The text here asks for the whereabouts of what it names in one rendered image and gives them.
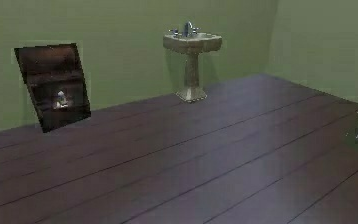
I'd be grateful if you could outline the silver sink faucet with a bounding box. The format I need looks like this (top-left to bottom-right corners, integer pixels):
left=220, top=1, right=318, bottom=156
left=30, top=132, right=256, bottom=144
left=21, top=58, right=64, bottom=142
left=168, top=20, right=201, bottom=38

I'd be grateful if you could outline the small white object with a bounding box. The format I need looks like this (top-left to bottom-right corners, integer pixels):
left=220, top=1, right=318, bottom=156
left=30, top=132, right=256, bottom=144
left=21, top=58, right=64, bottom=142
left=52, top=90, right=70, bottom=110

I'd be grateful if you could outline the beige pedestal sink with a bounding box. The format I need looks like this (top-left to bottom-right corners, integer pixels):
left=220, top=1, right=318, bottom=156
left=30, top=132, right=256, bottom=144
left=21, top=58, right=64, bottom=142
left=162, top=31, right=223, bottom=103

